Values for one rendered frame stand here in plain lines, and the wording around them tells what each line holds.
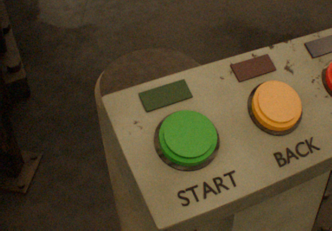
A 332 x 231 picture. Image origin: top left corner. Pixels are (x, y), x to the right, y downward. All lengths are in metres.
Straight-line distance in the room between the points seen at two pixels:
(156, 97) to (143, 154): 0.04
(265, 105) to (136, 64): 0.22
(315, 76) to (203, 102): 0.10
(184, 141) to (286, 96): 0.09
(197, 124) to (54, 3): 1.40
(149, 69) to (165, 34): 0.95
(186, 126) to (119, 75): 0.20
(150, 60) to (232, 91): 0.19
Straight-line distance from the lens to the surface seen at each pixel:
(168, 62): 0.57
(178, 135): 0.36
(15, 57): 1.41
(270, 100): 0.39
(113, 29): 1.55
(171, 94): 0.39
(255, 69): 0.41
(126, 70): 0.56
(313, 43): 0.45
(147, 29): 1.53
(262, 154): 0.38
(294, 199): 0.45
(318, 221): 1.07
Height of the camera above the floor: 0.87
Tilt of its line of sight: 43 degrees down
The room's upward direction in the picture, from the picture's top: 3 degrees counter-clockwise
